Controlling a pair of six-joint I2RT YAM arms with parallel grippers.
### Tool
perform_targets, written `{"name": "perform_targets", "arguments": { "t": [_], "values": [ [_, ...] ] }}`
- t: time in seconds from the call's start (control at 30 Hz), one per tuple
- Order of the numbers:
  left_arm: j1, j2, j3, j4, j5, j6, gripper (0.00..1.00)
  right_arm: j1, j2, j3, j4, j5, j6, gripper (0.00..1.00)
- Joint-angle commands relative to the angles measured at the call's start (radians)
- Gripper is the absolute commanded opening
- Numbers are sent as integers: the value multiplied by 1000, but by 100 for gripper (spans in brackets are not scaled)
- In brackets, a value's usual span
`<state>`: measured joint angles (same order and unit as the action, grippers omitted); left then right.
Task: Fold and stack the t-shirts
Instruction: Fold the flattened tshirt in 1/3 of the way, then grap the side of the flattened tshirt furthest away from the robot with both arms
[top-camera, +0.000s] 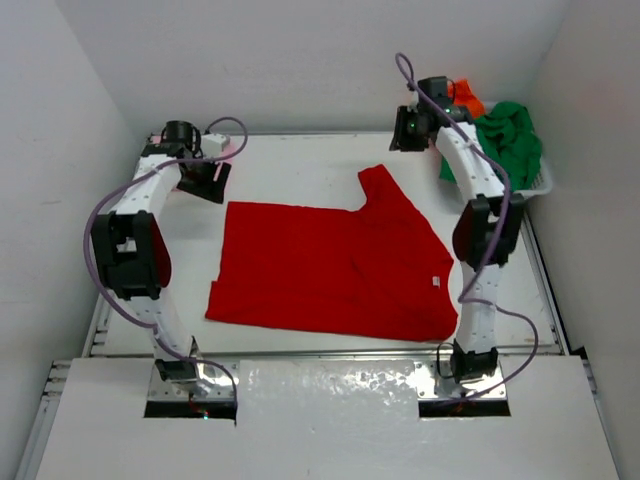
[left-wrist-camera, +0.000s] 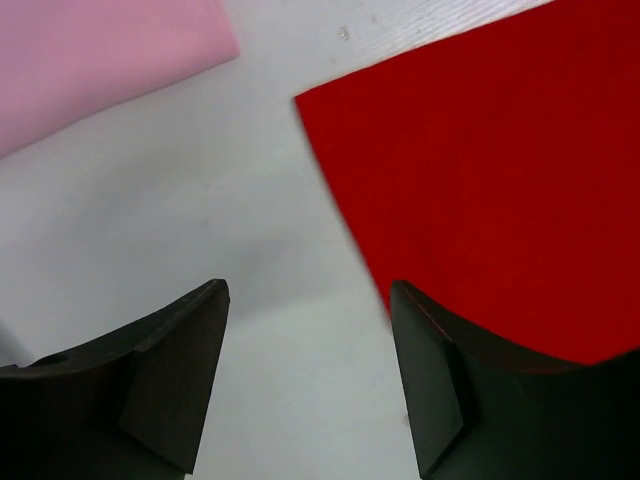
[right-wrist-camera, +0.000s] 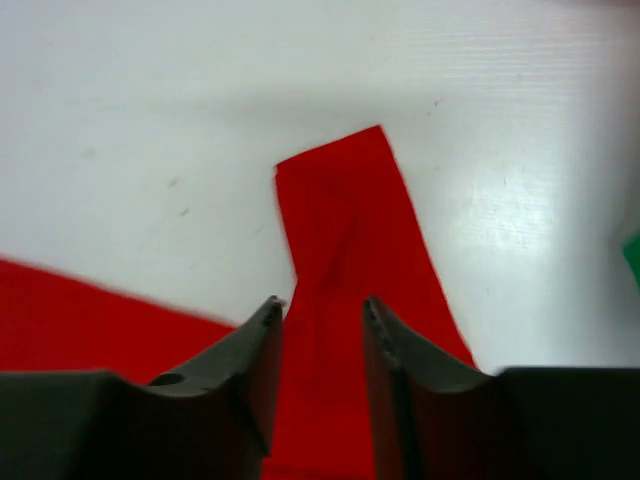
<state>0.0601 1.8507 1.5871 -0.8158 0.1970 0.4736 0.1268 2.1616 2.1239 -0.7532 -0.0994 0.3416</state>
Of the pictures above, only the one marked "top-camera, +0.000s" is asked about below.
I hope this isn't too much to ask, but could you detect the white plastic basket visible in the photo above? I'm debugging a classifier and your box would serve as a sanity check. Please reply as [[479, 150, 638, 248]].
[[479, 102, 555, 196]]

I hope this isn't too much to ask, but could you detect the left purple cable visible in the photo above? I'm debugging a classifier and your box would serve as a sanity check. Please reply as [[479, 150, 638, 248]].
[[82, 116, 249, 401]]

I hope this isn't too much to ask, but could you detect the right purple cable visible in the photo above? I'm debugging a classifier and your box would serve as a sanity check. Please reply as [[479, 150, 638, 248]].
[[394, 52, 540, 401]]

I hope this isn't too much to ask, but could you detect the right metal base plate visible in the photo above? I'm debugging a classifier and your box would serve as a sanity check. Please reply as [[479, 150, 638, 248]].
[[412, 356, 508, 404]]

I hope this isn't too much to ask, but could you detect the green t-shirt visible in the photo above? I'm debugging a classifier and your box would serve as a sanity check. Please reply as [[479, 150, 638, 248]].
[[438, 100, 545, 194]]

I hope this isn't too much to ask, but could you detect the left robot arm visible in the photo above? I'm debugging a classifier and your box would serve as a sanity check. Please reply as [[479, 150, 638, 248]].
[[83, 120, 234, 400]]

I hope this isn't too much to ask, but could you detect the red t-shirt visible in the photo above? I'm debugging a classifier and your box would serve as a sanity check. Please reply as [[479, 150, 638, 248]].
[[205, 165, 458, 342]]

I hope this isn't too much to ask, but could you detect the metal base plate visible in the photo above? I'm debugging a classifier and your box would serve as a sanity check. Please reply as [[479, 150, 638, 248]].
[[147, 360, 239, 403], [412, 356, 508, 404]]

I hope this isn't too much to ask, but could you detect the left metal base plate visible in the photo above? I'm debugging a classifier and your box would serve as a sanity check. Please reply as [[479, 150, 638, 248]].
[[147, 360, 239, 403]]

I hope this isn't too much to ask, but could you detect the purple cable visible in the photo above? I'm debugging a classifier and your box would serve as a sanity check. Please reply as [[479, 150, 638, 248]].
[[82, 116, 249, 401], [394, 52, 540, 401]]

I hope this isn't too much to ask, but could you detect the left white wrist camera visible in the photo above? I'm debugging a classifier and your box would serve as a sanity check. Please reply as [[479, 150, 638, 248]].
[[200, 133, 231, 158]]

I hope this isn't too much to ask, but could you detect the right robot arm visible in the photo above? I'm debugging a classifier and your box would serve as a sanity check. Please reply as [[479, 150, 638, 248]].
[[390, 104, 524, 398]]

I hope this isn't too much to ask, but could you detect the orange t-shirt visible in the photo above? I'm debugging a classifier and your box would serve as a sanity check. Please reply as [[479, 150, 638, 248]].
[[448, 78, 486, 118]]

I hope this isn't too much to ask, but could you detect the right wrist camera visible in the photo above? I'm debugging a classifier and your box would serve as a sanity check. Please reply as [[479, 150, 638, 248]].
[[417, 76, 449, 101]]

